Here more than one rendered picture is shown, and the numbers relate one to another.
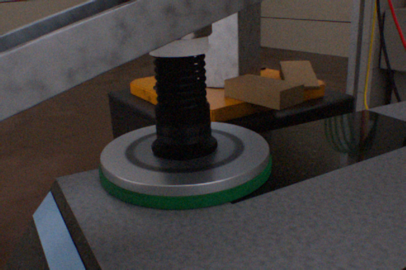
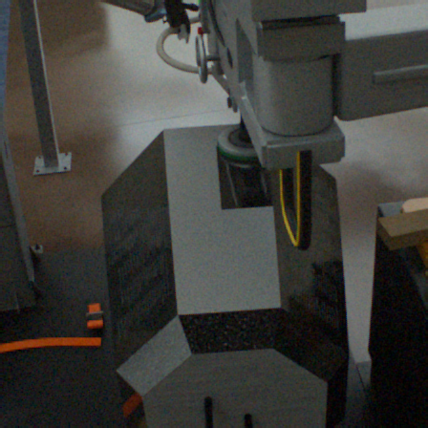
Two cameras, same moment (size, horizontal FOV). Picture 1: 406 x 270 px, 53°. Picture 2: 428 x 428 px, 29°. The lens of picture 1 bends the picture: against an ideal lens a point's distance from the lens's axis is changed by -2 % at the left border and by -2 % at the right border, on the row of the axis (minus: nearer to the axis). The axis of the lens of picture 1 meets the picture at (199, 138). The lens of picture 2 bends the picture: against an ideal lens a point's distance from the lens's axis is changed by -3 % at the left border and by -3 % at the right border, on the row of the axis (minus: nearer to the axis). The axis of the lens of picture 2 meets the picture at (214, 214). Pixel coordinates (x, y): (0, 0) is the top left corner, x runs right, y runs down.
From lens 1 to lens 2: 2.93 m
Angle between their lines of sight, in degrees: 100
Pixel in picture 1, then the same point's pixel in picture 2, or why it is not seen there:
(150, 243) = (209, 132)
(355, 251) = (177, 156)
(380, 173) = (205, 176)
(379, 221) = (183, 163)
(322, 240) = (185, 153)
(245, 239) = (197, 143)
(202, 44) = not seen: hidden behind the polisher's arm
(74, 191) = not seen: hidden behind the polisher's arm
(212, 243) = (201, 139)
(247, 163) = (224, 144)
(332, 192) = (204, 163)
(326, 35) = not seen: outside the picture
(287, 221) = (198, 151)
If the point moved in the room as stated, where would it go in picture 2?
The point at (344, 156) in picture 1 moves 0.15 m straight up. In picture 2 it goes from (225, 176) to (223, 133)
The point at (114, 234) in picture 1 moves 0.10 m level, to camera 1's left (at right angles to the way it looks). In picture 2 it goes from (218, 128) to (230, 116)
